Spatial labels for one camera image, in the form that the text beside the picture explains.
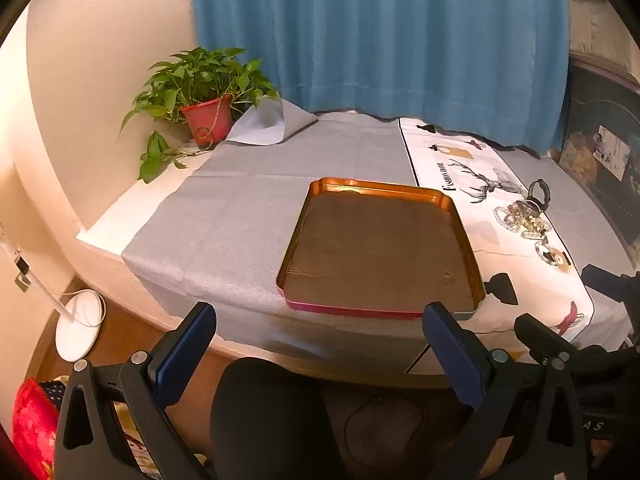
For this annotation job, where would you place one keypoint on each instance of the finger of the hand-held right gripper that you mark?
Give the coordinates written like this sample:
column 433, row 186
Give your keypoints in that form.
column 537, row 335
column 600, row 280

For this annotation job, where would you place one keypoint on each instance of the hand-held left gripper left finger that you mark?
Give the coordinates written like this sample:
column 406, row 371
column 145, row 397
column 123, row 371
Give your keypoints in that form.
column 185, row 355

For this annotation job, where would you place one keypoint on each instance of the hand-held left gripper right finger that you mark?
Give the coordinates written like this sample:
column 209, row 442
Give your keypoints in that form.
column 450, row 355

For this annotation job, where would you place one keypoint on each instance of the green and black wristwatch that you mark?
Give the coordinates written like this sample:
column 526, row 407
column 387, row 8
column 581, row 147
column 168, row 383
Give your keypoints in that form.
column 538, row 205

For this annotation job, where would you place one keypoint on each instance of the copper metal tray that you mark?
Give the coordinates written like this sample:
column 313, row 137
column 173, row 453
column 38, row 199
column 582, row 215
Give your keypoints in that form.
column 375, row 245

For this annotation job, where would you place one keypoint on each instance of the white deer print table runner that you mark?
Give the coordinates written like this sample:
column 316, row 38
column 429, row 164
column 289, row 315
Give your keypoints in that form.
column 515, row 260

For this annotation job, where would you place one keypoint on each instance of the patterned floral bag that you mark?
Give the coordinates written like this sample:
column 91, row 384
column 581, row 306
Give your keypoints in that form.
column 140, row 452

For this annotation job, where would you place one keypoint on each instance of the white printed card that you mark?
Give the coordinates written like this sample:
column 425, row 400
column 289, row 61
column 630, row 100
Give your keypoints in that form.
column 614, row 152

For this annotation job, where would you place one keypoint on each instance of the grey tablecloth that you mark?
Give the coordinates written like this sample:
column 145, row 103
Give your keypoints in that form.
column 240, row 220

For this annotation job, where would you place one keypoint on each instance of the red bag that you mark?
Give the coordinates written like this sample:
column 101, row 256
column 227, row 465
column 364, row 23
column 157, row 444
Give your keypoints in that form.
column 35, row 425

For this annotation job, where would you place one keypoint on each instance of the clear plastic storage box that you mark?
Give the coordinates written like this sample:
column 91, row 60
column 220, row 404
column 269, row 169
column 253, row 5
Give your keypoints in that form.
column 600, row 110

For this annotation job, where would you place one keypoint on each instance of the potted green plant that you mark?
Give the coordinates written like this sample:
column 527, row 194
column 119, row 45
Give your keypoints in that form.
column 207, row 115

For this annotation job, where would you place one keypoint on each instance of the blue curtain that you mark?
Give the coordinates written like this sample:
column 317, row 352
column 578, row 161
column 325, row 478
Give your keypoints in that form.
column 375, row 35

